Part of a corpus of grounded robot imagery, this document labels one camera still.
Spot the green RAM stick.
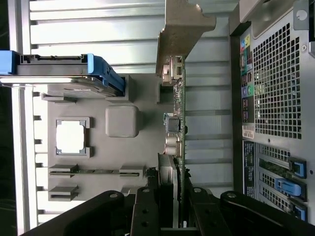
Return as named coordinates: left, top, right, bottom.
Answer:
left=49, top=165, right=140, bottom=177

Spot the grey plastic parts rack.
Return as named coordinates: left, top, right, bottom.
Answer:
left=40, top=73, right=178, bottom=205

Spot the green expansion card in case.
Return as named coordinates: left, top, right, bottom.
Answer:
left=259, top=158, right=291, bottom=174

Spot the blue expansion slot latch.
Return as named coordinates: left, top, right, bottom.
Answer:
left=287, top=157, right=307, bottom=179
left=292, top=203, right=308, bottom=222
left=274, top=177, right=302, bottom=198

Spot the silver CPU chip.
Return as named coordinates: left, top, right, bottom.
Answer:
left=56, top=120, right=89, bottom=155

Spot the grey metal PC case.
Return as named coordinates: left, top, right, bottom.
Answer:
left=228, top=0, right=315, bottom=223

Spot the hard disk with blue carrier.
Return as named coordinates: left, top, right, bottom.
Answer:
left=0, top=50, right=126, bottom=98

